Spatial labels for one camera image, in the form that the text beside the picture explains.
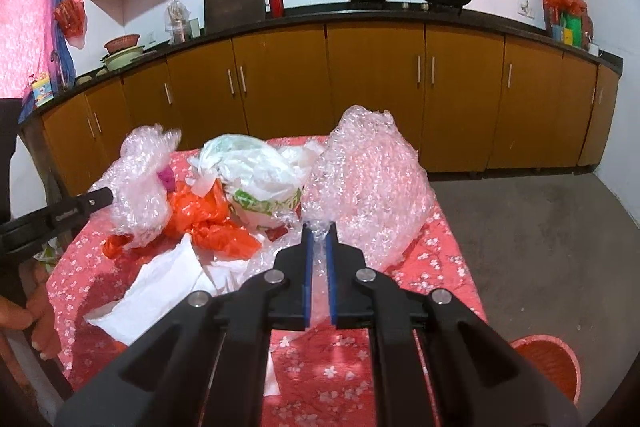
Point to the green basin with red bowl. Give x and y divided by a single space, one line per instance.
121 52

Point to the white green printed bag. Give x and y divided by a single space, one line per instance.
263 183

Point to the purple plastic bag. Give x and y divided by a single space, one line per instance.
167 178

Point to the wooden lower cabinets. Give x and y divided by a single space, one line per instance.
469 97

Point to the orange plastic bag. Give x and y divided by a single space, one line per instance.
208 220

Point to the clear jar with bag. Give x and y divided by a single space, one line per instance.
179 24

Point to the dark cutting board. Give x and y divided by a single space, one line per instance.
221 15

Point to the small colourful carton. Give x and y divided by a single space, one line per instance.
42 89

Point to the clear bubble wrap sheet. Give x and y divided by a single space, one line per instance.
368 181

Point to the orange bag with bottles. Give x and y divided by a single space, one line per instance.
568 22

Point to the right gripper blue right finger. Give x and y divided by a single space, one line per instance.
348 305

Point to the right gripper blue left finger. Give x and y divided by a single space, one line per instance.
291 306

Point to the person's left hand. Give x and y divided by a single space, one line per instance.
37 313

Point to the hanging red plastic bag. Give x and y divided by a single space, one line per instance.
70 15

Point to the red trash basket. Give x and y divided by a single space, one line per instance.
555 359

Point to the red bottle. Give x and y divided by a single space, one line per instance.
276 8

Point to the pink window curtain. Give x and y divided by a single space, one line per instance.
32 47

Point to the white paper sheet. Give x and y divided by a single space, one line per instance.
161 284

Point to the red floral tablecloth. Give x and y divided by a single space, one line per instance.
324 375

